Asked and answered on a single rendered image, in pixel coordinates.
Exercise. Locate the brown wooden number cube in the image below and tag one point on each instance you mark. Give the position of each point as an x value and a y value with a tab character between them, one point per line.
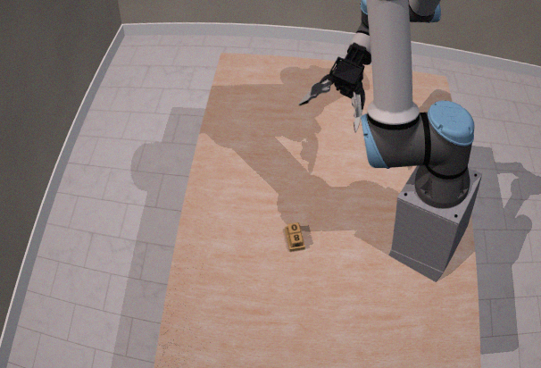
296	239
293	228

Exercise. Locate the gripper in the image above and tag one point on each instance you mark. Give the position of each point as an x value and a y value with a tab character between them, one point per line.
345	75

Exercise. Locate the brown wooden tray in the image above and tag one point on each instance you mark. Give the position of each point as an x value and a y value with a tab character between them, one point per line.
292	249

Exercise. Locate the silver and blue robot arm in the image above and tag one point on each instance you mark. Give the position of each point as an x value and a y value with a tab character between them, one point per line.
442	137

